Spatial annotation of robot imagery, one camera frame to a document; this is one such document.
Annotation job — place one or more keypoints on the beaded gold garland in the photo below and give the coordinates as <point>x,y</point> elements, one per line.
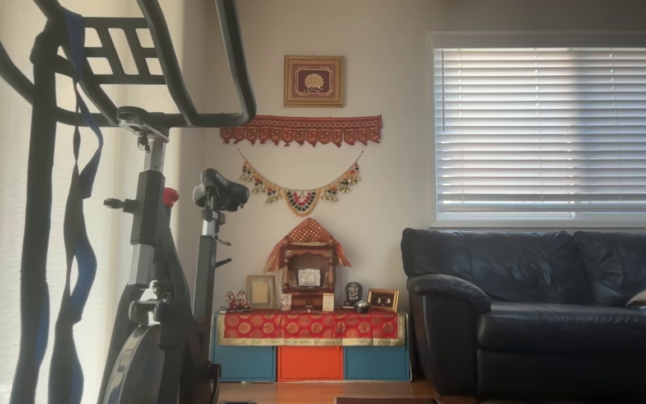
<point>300,202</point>

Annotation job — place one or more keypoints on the wooden shrine with canopy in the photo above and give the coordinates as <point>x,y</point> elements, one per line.
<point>307,258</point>

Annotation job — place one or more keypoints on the dark idol statue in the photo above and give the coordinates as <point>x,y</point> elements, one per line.
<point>353,293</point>

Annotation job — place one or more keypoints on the small white card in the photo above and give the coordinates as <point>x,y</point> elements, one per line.
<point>328,302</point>

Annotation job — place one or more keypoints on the small black bowl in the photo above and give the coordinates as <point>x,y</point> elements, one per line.
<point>362,307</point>

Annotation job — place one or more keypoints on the red and gold cloth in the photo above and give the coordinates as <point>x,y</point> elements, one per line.
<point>309,326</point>

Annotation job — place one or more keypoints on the pair of small figurines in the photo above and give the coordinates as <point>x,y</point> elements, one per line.
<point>238,301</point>

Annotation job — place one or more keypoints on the blue storage bin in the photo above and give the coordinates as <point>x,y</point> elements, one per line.
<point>377,363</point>

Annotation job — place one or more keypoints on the black exercise bike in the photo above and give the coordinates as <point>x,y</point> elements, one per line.
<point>149,224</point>

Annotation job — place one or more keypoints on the dark rug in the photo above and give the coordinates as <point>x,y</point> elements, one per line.
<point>384,400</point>

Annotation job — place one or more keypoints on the black leather sofa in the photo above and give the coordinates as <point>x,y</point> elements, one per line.
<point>525,269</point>

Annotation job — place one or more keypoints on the white window blinds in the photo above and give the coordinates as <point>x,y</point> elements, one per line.
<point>553,140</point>

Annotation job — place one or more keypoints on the red embroidered wall hanging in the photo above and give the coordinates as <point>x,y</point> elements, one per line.
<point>300,130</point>

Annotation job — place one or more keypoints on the pale picture frame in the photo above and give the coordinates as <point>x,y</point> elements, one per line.
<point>260,292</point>

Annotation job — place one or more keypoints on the small gold picture frame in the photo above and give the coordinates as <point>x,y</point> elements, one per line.
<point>383,300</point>

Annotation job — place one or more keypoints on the gold framed wall picture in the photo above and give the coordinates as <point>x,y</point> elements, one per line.
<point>314,81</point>

